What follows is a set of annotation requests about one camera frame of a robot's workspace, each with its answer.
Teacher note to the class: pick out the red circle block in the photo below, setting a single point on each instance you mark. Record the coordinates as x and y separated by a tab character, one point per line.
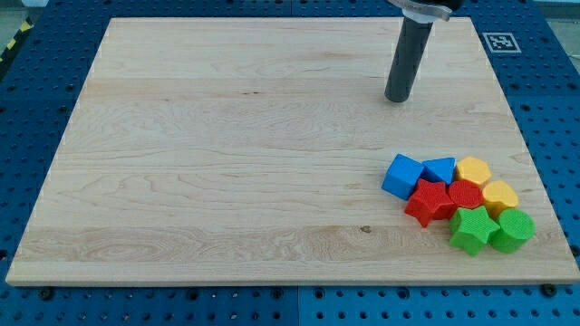
465	194

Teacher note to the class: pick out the green circle block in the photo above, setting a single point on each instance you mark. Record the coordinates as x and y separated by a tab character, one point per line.
516	227

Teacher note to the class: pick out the wooden board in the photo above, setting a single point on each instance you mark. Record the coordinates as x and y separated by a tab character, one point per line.
251	151

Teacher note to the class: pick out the blue cube block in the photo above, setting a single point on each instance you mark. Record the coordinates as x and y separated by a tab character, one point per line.
402	176

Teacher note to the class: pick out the red star block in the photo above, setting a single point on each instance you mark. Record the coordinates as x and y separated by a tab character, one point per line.
430	201

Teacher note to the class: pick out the blue triangle block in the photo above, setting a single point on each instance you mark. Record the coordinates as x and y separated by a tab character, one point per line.
439	170

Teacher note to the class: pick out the yellow hexagon block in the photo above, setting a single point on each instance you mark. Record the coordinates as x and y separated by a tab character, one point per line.
473	170

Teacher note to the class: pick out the green star block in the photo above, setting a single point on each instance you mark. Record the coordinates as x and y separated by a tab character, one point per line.
471	229

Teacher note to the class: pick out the yellow heart block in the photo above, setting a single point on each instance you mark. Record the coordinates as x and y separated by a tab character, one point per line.
499	196

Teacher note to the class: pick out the white fiducial marker tag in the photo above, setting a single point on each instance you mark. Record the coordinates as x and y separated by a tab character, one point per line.
499	42

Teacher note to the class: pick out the yellow black hazard tape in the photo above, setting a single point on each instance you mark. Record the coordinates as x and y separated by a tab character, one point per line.
17	41

